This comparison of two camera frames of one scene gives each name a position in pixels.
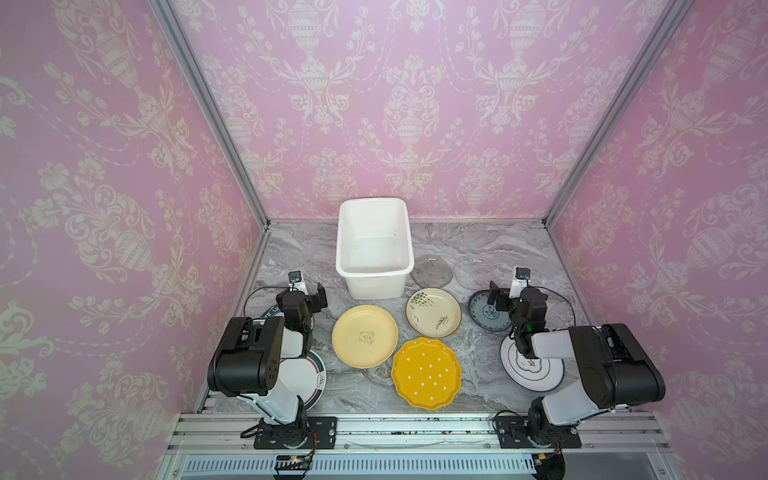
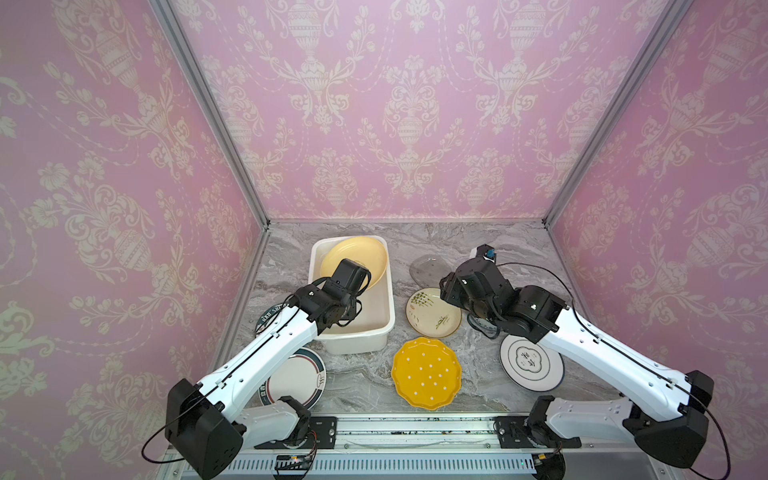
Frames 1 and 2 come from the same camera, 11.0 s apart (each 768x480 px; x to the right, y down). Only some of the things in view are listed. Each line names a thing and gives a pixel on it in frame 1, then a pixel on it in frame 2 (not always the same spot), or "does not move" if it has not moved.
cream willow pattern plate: x=433 y=312 does not move
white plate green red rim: x=306 y=376 does not move
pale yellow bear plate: x=365 y=336 -> x=363 y=250
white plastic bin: x=374 y=247 -> x=369 y=330
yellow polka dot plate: x=426 y=373 does not move
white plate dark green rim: x=272 y=311 does not move
